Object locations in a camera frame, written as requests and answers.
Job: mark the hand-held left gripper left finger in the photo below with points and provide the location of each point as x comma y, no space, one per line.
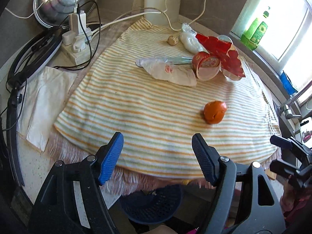
111,158

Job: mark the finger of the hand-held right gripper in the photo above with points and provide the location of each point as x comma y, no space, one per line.
280,141
281,167

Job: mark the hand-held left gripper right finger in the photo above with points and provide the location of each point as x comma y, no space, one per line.
203,160

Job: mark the orange tangerine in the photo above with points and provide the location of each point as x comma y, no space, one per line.
214,112

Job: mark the blue plastic basket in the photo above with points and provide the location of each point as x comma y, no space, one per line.
151,204

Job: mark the red white plastic cup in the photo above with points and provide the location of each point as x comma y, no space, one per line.
207,64

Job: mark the brown walnut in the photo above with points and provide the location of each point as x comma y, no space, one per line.
172,40

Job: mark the person's right forearm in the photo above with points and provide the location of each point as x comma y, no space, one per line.
293,199

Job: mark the metal faucet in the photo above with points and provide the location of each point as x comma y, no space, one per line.
288,112

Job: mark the orange green striped towel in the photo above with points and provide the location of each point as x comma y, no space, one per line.
146,117

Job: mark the blue plastic item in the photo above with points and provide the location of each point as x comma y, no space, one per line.
287,82

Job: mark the bright pink garment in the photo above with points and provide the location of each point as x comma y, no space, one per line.
192,231

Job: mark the white paper sheet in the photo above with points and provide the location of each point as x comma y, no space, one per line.
43,97

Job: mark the white power strip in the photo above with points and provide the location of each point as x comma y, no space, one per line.
78,54

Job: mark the window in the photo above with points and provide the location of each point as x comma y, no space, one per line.
287,29

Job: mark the green plastic bottle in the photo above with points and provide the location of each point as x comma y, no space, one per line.
256,30

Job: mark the clear plastic bag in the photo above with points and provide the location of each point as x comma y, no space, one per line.
190,40

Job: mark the white charger adapter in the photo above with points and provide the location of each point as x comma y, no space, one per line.
76,22

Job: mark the white pipe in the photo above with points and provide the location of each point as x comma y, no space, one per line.
162,2

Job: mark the steel pot lid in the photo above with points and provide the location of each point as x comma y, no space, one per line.
54,3

